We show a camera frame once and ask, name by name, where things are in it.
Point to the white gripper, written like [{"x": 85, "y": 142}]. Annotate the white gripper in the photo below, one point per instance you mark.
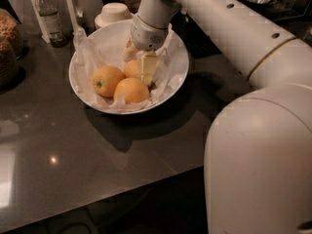
[{"x": 146, "y": 35}]

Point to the orange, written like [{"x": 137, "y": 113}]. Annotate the orange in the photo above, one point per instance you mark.
[
  {"x": 131, "y": 69},
  {"x": 105, "y": 80},
  {"x": 132, "y": 90}
]

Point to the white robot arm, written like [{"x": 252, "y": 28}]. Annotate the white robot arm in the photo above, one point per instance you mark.
[{"x": 258, "y": 156}]

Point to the white ceramic bowl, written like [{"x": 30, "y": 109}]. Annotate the white ceramic bowl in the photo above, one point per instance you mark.
[{"x": 110, "y": 39}]

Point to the upturned white cup left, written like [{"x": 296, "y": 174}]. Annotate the upturned white cup left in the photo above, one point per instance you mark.
[{"x": 112, "y": 12}]

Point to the white paper liner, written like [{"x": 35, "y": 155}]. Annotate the white paper liner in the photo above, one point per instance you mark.
[{"x": 94, "y": 54}]

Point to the clear bottle with black cap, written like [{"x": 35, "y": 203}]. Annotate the clear bottle with black cap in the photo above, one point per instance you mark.
[{"x": 49, "y": 14}]

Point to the white menu card holder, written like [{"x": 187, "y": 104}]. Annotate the white menu card holder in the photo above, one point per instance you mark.
[{"x": 72, "y": 14}]

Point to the lower cereal jar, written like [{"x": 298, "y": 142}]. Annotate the lower cereal jar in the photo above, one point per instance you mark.
[{"x": 9, "y": 68}]

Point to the cereal jar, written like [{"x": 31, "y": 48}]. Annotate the cereal jar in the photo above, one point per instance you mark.
[
  {"x": 9, "y": 68},
  {"x": 9, "y": 29}
]

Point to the upper cereal jar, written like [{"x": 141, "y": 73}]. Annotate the upper cereal jar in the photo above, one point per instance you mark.
[{"x": 9, "y": 29}]

